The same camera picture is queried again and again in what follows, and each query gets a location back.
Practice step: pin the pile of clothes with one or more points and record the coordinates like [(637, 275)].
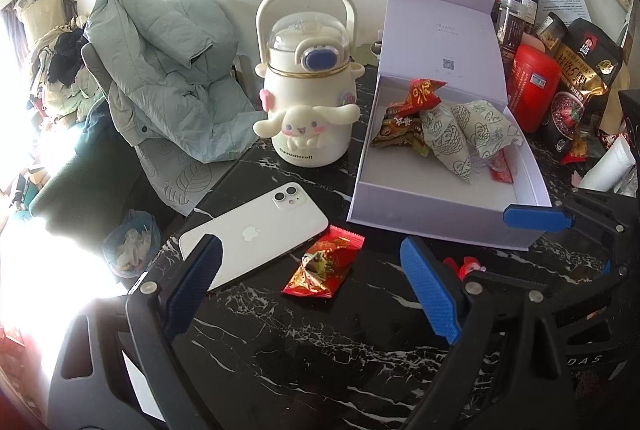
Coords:
[(65, 75)]

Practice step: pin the cream cartoon water bottle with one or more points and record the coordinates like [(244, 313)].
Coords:
[(310, 80)]

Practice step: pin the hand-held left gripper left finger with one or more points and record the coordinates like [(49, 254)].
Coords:
[(195, 280)]

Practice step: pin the dark snack bag red picture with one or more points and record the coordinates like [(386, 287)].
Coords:
[(567, 115)]

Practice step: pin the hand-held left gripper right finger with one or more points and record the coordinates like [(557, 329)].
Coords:
[(432, 290)]

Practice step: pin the white smartphone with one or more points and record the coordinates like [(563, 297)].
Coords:
[(260, 230)]

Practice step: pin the brown paper bag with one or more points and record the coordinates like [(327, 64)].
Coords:
[(611, 105)]

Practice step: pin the red gold snack packet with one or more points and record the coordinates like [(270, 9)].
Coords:
[(322, 265), (420, 95)]

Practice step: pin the white paper roll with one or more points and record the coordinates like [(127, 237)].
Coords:
[(607, 165)]

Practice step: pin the grey-green puffer jacket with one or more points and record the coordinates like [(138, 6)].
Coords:
[(160, 60)]

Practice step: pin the white printed bread packet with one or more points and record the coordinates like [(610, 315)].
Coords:
[(487, 128), (445, 145)]

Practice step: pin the lavender gift box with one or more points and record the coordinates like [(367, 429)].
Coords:
[(440, 25)]

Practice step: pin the black gold snack bag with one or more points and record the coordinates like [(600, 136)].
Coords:
[(585, 45)]

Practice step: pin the trash bin with tissues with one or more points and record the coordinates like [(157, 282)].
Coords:
[(131, 244)]

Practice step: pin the dark green sofa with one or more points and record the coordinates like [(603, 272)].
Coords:
[(80, 185)]

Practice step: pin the small red snack packet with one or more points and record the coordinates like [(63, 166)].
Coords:
[(500, 170)]

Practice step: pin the red canister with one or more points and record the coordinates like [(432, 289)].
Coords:
[(532, 85)]

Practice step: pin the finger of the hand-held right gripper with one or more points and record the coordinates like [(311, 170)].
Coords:
[(535, 216), (590, 285)]

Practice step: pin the red black small packet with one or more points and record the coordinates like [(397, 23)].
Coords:
[(580, 151)]

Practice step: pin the brown snack packet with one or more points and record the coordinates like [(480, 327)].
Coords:
[(395, 130)]

